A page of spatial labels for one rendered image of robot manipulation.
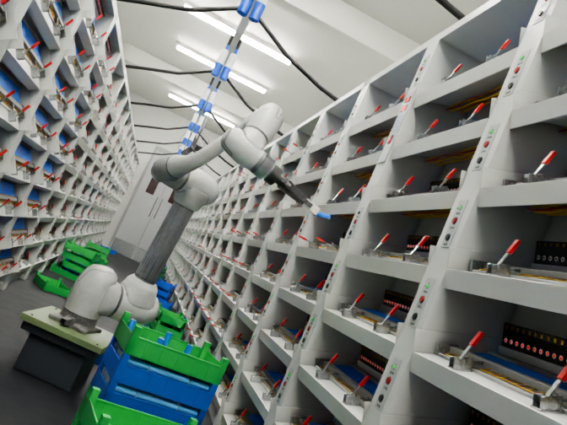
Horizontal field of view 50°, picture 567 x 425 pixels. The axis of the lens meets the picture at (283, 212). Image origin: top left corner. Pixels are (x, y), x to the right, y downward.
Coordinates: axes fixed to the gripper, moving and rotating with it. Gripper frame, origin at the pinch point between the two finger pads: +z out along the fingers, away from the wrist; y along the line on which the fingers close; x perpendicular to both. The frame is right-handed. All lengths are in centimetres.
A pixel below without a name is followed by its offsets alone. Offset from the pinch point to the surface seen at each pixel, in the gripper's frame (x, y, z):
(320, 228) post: -5, 48, 20
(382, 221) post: -8.1, -22.4, 18.5
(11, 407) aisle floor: 118, 3, -37
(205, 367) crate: 64, -41, -4
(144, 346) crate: 69, -44, -22
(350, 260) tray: 10.5, -26.9, 16.4
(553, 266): -4, -104, 28
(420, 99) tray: -48, -27, 1
